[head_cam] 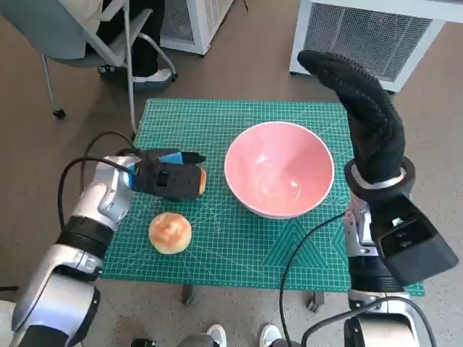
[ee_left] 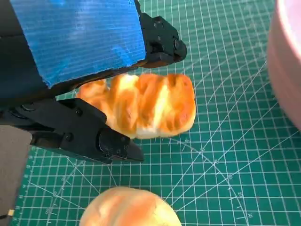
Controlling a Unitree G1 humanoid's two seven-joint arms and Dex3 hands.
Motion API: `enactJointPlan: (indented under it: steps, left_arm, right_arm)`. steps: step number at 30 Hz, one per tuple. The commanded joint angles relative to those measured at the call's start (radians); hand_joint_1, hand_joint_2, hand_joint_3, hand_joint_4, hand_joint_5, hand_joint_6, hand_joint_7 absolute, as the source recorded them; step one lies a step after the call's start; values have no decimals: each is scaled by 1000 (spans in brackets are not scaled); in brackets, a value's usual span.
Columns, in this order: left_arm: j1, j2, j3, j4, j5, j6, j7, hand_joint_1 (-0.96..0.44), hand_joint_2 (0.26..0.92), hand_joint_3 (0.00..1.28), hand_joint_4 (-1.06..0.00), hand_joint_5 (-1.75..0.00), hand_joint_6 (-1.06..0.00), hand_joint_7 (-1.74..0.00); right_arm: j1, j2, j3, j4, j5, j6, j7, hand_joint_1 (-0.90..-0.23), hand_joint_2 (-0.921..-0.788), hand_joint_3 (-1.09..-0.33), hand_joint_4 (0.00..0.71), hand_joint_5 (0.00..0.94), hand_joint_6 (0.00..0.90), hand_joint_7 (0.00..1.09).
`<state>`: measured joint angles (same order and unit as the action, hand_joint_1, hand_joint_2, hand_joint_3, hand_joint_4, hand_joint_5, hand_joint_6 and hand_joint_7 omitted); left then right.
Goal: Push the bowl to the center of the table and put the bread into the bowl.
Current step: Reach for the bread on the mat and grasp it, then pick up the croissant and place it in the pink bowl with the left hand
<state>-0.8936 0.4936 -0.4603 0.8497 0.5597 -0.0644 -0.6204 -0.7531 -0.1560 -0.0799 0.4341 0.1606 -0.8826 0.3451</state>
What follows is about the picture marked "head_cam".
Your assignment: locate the large white mesh cabinet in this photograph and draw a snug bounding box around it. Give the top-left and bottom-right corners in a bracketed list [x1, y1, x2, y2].
[289, 0, 463, 94]

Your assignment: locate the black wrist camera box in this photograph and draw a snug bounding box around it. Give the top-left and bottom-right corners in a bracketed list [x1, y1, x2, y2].
[368, 191, 459, 287]
[129, 162, 202, 199]

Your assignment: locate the grey office chair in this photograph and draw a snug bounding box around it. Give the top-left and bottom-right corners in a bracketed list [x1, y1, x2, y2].
[0, 0, 178, 142]

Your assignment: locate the long black right arm cable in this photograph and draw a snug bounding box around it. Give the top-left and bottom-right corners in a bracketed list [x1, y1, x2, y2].
[279, 213, 347, 346]

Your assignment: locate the round bread bun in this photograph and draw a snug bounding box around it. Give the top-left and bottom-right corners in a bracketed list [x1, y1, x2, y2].
[148, 212, 192, 255]

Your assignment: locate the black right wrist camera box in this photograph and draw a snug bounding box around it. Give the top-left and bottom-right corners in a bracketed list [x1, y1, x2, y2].
[368, 191, 459, 287]

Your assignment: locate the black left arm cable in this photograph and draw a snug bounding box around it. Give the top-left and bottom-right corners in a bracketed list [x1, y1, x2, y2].
[57, 157, 137, 231]
[86, 132, 145, 156]

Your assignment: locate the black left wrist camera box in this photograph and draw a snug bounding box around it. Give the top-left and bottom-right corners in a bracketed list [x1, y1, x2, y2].
[129, 162, 202, 199]

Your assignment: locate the pink bowl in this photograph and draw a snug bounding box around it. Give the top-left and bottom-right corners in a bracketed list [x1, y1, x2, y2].
[224, 121, 335, 220]

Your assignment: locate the grey table caster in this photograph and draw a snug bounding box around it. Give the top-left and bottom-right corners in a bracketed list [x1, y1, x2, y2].
[182, 285, 196, 308]
[306, 291, 326, 312]

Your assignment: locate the small white mesh cabinet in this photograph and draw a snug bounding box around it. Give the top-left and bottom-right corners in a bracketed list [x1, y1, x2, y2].
[158, 0, 236, 56]

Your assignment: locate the green cutting mat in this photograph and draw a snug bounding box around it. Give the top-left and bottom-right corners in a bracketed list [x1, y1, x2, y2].
[99, 99, 425, 296]

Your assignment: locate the black right shoulder cable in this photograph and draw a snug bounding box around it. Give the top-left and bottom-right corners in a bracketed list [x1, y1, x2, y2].
[302, 298, 438, 347]

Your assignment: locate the black left hand blue tape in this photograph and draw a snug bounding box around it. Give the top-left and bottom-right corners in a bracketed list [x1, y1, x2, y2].
[135, 147, 207, 171]

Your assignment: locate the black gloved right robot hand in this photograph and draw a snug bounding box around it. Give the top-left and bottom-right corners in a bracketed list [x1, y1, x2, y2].
[296, 49, 405, 189]

